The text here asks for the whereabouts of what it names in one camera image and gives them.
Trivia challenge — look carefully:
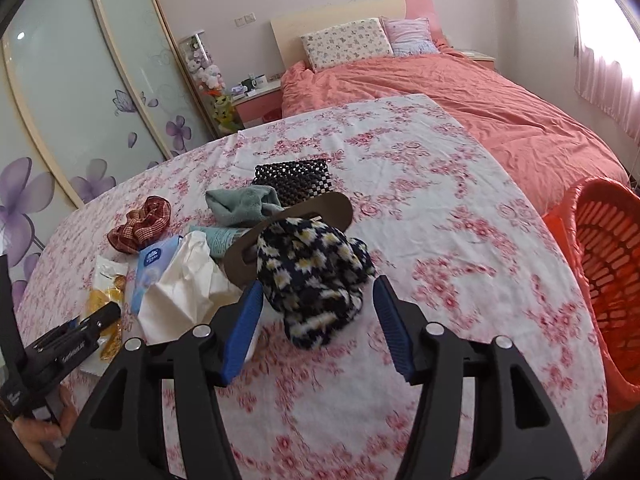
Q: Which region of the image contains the brown shoe insole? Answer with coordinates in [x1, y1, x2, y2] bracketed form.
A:
[223, 192, 354, 291]

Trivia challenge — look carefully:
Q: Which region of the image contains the floral print pillow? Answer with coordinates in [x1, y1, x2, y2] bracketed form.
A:
[300, 18, 394, 72]

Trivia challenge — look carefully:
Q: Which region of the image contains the dark daisy print sock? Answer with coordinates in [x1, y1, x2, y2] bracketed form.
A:
[256, 217, 376, 351]

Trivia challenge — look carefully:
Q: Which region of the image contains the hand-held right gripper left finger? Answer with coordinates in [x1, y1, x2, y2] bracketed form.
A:
[54, 280, 266, 480]

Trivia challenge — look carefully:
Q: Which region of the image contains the blue tissue packet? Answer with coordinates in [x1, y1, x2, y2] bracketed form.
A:
[131, 237, 183, 316]

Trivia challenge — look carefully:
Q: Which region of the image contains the pink white nightstand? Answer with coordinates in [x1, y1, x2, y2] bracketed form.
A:
[232, 82, 283, 128]

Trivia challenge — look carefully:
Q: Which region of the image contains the grey-green sock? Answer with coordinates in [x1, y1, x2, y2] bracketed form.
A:
[205, 185, 283, 227]

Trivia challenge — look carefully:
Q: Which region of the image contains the pink striped pillow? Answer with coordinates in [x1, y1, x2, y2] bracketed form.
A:
[382, 17, 441, 57]

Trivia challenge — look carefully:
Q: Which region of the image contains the white tissue pack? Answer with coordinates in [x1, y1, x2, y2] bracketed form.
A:
[137, 231, 258, 361]

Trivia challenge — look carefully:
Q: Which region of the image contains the pale teal cream tube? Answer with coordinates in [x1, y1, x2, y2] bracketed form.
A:
[190, 226, 256, 261]

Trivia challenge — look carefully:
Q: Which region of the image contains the beige wooden headboard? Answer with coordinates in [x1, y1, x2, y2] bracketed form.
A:
[270, 0, 446, 71]

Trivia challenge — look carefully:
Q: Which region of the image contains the floral red white tablecloth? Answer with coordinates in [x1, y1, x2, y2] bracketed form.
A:
[15, 94, 608, 480]

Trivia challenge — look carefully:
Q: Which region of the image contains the clear tube of plush toys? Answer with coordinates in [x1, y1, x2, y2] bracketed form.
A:
[178, 30, 241, 136]

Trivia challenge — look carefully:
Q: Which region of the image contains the salmon duvet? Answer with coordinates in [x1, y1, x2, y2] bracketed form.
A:
[280, 45, 631, 211]

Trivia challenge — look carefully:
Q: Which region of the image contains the beige bedside table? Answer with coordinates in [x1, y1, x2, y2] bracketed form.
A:
[457, 49, 497, 71]

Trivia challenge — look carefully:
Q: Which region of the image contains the yellow snack packet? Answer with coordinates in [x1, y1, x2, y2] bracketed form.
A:
[82, 256, 128, 363]

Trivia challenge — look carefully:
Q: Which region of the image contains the pink curtain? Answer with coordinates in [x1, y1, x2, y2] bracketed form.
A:
[567, 0, 640, 141]

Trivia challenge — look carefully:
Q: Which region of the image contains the brown plaid cloth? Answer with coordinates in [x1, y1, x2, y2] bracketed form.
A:
[107, 197, 173, 255]

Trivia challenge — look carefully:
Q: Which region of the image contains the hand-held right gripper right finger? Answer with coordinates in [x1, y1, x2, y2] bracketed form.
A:
[372, 275, 586, 480]

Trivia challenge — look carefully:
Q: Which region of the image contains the person's left hand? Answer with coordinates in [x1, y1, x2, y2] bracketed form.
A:
[12, 390, 78, 471]

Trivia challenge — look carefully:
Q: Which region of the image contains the orange plastic laundry basket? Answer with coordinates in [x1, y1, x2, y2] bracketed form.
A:
[542, 176, 640, 415]

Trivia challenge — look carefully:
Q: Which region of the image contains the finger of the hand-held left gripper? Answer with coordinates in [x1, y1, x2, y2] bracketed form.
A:
[75, 302, 122, 337]

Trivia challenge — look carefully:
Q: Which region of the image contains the wardrobe with purple flower doors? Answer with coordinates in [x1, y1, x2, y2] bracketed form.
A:
[0, 0, 216, 306]

